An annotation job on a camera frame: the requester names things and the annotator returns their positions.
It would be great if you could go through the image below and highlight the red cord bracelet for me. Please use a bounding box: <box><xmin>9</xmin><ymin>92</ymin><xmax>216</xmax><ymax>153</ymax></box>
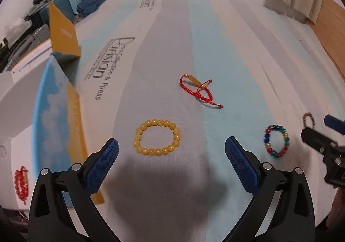
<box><xmin>179</xmin><ymin>73</ymin><xmax>224</xmax><ymax>109</ymax></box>

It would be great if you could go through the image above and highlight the person's right hand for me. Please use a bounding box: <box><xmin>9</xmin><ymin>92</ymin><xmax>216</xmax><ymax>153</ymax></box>
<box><xmin>327</xmin><ymin>186</ymin><xmax>345</xmax><ymax>228</ymax></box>

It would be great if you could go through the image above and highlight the teal storage box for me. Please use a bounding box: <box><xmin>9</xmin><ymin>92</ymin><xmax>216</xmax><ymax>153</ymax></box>
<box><xmin>52</xmin><ymin>0</ymin><xmax>80</xmax><ymax>25</ymax></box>

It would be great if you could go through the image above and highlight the white plastic bag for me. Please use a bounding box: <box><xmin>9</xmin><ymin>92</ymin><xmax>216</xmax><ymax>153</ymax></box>
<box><xmin>5</xmin><ymin>17</ymin><xmax>27</xmax><ymax>41</ymax></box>

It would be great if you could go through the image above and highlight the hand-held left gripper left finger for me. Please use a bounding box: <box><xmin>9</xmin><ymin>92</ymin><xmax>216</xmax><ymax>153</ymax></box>
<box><xmin>28</xmin><ymin>138</ymin><xmax>120</xmax><ymax>242</ymax></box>

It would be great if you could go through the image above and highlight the grey suitcase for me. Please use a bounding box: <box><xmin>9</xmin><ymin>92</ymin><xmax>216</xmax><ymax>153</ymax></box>
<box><xmin>0</xmin><ymin>24</ymin><xmax>52</xmax><ymax>73</ymax></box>

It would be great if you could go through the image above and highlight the yellow bead bracelet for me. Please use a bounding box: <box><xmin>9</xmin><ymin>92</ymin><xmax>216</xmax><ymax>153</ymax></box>
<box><xmin>132</xmin><ymin>119</ymin><xmax>181</xmax><ymax>157</ymax></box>

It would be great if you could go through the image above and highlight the white box with sky-print lid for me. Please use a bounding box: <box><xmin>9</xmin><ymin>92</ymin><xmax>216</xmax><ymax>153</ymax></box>
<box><xmin>0</xmin><ymin>56</ymin><xmax>106</xmax><ymax>211</ymax></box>

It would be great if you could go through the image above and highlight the orange cardboard box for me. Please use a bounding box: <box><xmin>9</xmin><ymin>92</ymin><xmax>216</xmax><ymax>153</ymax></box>
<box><xmin>48</xmin><ymin>1</ymin><xmax>82</xmax><ymax>66</ymax></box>

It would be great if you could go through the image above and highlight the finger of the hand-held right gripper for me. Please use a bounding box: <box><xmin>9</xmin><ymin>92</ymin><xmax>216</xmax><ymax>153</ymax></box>
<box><xmin>301</xmin><ymin>127</ymin><xmax>337</xmax><ymax>155</ymax></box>
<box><xmin>324</xmin><ymin>115</ymin><xmax>345</xmax><ymax>135</ymax></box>

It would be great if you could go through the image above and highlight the flat white box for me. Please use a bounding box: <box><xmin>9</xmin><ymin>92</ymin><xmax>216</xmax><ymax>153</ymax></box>
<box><xmin>11</xmin><ymin>39</ymin><xmax>53</xmax><ymax>85</ymax></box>

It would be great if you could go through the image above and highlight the small brown bead bracelet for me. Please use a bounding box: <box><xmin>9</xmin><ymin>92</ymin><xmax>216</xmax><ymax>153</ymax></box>
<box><xmin>302</xmin><ymin>113</ymin><xmax>316</xmax><ymax>128</ymax></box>

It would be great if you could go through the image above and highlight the dark blue clothes pile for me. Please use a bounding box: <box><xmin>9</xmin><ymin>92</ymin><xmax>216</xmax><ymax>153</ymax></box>
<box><xmin>77</xmin><ymin>0</ymin><xmax>109</xmax><ymax>17</ymax></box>

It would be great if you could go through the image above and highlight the multicolour bead bracelet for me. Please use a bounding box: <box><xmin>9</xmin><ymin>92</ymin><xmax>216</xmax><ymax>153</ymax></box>
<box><xmin>263</xmin><ymin>124</ymin><xmax>291</xmax><ymax>159</ymax></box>

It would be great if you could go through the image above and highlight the red bead bracelet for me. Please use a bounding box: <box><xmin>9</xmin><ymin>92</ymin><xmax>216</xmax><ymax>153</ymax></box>
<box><xmin>14</xmin><ymin>167</ymin><xmax>30</xmax><ymax>206</ymax></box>

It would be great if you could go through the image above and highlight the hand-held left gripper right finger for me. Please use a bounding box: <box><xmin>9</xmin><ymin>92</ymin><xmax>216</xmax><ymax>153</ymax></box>
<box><xmin>225</xmin><ymin>136</ymin><xmax>316</xmax><ymax>242</ymax></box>

